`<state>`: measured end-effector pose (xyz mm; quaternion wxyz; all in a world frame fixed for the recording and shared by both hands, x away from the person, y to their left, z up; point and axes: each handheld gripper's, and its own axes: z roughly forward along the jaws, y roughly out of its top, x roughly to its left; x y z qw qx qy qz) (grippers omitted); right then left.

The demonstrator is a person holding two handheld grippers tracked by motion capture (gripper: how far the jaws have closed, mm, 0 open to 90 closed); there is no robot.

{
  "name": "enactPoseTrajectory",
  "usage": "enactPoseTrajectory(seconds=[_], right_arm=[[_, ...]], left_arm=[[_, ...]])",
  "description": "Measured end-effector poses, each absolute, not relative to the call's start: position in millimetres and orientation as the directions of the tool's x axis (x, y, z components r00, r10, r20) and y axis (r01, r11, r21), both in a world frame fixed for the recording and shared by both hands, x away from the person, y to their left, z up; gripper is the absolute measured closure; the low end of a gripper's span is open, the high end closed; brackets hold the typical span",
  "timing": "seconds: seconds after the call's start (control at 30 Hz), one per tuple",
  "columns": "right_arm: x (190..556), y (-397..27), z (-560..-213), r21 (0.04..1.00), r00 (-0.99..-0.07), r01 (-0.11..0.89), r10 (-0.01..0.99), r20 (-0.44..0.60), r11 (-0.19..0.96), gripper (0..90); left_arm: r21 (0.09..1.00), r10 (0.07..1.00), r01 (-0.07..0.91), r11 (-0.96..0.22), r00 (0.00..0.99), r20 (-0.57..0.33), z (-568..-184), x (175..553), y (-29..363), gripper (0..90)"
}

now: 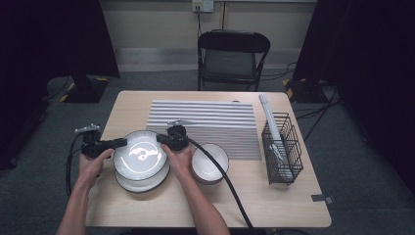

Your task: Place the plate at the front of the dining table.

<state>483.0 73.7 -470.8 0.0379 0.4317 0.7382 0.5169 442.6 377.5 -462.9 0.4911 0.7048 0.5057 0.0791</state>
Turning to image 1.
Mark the white wall socket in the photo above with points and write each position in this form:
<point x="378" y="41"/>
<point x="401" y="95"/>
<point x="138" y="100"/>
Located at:
<point x="207" y="5"/>

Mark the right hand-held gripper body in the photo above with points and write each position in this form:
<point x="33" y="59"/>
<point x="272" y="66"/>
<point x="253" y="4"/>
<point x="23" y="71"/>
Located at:
<point x="178" y="138"/>

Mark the bundle of white chopsticks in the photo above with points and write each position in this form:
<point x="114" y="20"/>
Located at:
<point x="267" y="107"/>

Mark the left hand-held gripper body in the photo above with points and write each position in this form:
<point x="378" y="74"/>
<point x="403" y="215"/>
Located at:
<point x="91" y="145"/>

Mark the grey tape piece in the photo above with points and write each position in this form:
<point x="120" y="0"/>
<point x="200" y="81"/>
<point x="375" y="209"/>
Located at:
<point x="321" y="198"/>

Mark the black folding chair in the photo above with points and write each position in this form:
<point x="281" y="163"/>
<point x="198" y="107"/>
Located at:
<point x="233" y="40"/>

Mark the grey striped placemat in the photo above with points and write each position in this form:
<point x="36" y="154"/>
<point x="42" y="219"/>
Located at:
<point x="221" y="130"/>

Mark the black curtain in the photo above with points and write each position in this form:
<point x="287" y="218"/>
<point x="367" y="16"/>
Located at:
<point x="49" y="39"/>
<point x="375" y="65"/>

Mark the white plate dark rim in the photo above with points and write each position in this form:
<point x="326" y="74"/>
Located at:
<point x="130" y="163"/>
<point x="143" y="186"/>

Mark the thin vertical wall conduit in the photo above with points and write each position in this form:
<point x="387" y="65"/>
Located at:
<point x="223" y="16"/>

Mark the person's right hand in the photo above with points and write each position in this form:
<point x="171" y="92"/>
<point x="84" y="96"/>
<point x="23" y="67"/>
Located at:
<point x="178" y="163"/>

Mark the person's left hand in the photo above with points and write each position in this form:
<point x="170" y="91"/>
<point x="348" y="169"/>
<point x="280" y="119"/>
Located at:
<point x="91" y="169"/>

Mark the black stand base yellow tape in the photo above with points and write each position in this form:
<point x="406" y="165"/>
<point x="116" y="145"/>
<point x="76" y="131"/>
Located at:
<point x="303" y="93"/>
<point x="84" y="91"/>

